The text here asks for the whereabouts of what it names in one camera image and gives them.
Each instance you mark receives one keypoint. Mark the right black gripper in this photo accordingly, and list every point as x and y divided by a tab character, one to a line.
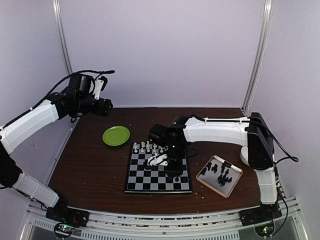
178	171

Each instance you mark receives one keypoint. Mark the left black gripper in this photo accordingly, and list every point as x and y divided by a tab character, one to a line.
103	109

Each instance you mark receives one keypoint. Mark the black white chess board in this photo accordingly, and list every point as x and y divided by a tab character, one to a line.
154	180

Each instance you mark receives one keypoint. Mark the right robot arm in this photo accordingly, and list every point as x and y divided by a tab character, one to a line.
251	133

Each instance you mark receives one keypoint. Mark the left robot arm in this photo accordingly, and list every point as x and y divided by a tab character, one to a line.
24	129

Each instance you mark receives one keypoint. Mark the green plate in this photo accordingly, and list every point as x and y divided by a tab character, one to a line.
116	136

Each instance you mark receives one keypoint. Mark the wooden metal tray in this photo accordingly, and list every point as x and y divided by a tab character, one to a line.
209	178

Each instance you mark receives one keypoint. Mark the white rook piece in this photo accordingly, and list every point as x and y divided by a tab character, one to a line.
135	147

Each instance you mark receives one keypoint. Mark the white bowl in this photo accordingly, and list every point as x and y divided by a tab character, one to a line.
244	155

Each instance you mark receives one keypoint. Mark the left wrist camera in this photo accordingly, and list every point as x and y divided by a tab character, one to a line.
100	83

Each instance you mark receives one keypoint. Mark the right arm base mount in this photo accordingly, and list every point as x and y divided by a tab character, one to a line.
258	215

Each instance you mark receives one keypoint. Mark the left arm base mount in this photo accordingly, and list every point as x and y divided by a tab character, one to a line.
74	217

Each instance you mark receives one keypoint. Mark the left aluminium frame post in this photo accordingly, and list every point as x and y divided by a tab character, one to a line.
62	37

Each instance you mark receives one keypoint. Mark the aluminium frame post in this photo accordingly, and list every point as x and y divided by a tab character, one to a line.
257	64
62	37

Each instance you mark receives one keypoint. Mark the front aluminium rail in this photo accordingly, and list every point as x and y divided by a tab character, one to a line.
219	225

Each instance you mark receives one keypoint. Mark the right aluminium frame post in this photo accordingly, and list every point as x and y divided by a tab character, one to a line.
257	64

